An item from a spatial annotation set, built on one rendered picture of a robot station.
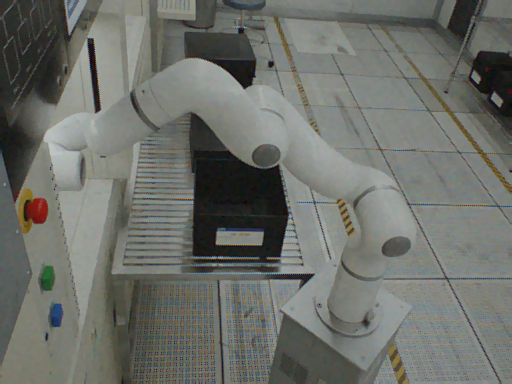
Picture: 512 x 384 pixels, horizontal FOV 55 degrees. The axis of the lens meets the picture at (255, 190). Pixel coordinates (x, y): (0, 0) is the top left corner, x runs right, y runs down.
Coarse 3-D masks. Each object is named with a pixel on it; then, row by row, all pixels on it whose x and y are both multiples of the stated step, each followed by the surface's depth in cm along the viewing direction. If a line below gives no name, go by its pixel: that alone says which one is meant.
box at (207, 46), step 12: (192, 36) 217; (204, 36) 219; (216, 36) 220; (228, 36) 222; (240, 36) 223; (192, 48) 207; (204, 48) 209; (216, 48) 210; (228, 48) 211; (240, 48) 213; (216, 60) 202; (228, 60) 203; (240, 60) 204; (252, 60) 205; (228, 72) 206; (240, 72) 207; (252, 72) 208; (240, 84) 211
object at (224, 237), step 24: (216, 168) 163; (240, 168) 164; (264, 168) 165; (216, 192) 169; (240, 192) 170; (264, 192) 171; (216, 216) 140; (240, 216) 141; (264, 216) 141; (288, 216) 143; (192, 240) 147; (216, 240) 146; (240, 240) 147; (264, 240) 147
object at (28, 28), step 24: (0, 0) 60; (24, 0) 68; (48, 0) 80; (0, 24) 60; (24, 24) 69; (48, 24) 80; (0, 48) 60; (24, 48) 69; (48, 48) 81; (0, 72) 60; (24, 72) 69; (24, 96) 69; (24, 192) 72; (48, 312) 86; (96, 336) 132
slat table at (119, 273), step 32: (160, 160) 186; (128, 192) 170; (160, 192) 171; (192, 192) 173; (288, 192) 179; (128, 224) 157; (160, 224) 159; (192, 256) 150; (288, 256) 154; (128, 352) 166
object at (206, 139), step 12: (192, 120) 191; (192, 132) 185; (204, 132) 186; (192, 144) 181; (204, 144) 179; (216, 144) 180; (192, 156) 181; (204, 156) 178; (216, 156) 179; (228, 156) 180; (192, 168) 183
